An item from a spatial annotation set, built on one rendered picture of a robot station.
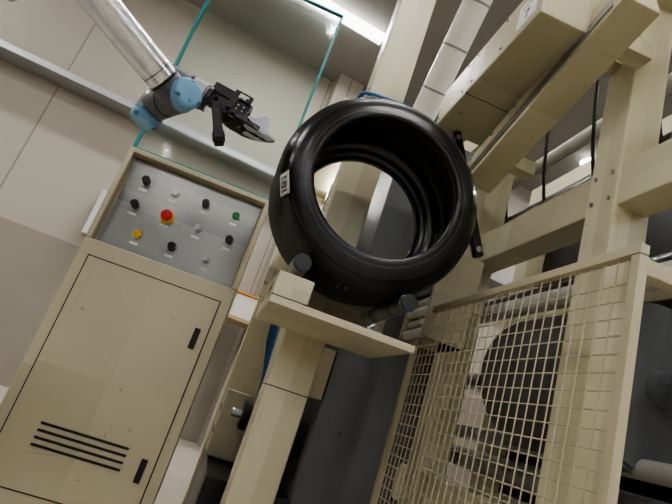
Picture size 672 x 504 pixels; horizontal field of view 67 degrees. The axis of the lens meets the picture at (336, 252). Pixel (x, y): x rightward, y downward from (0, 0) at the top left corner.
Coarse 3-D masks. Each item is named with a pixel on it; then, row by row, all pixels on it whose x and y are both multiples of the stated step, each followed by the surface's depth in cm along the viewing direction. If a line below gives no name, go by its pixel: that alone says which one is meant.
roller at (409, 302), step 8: (400, 296) 127; (408, 296) 124; (384, 304) 136; (392, 304) 129; (400, 304) 123; (408, 304) 123; (416, 304) 124; (368, 312) 148; (376, 312) 141; (384, 312) 135; (392, 312) 130; (400, 312) 126; (408, 312) 124; (368, 320) 149; (376, 320) 144
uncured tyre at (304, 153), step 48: (288, 144) 130; (336, 144) 157; (384, 144) 160; (432, 144) 137; (432, 192) 159; (288, 240) 127; (336, 240) 122; (432, 240) 157; (336, 288) 129; (384, 288) 125
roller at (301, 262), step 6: (294, 258) 119; (300, 258) 120; (306, 258) 120; (294, 264) 119; (300, 264) 119; (306, 264) 120; (288, 270) 126; (294, 270) 121; (300, 270) 119; (306, 270) 120; (300, 276) 126
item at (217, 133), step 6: (216, 102) 133; (216, 108) 133; (216, 114) 132; (216, 120) 132; (216, 126) 131; (222, 126) 132; (216, 132) 131; (222, 132) 131; (216, 138) 131; (222, 138) 131; (216, 144) 133; (222, 144) 133
